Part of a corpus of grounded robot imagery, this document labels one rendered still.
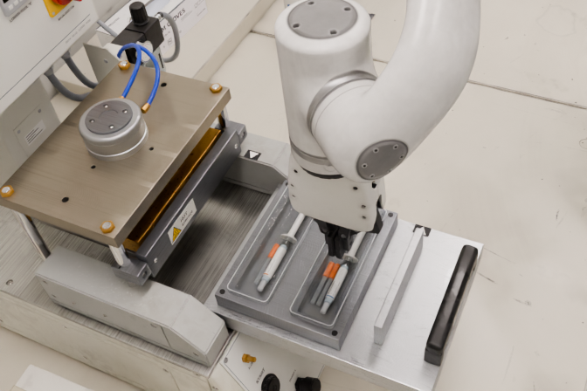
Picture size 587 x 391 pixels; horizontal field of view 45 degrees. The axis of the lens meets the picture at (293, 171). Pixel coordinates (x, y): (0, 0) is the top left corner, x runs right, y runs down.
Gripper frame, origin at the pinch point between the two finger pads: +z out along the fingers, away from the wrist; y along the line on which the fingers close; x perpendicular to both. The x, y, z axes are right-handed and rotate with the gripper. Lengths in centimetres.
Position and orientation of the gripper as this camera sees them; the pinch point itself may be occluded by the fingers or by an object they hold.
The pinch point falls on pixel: (339, 238)
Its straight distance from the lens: 83.6
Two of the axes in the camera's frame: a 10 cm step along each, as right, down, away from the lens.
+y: -9.0, -2.6, 3.5
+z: 0.9, 6.7, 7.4
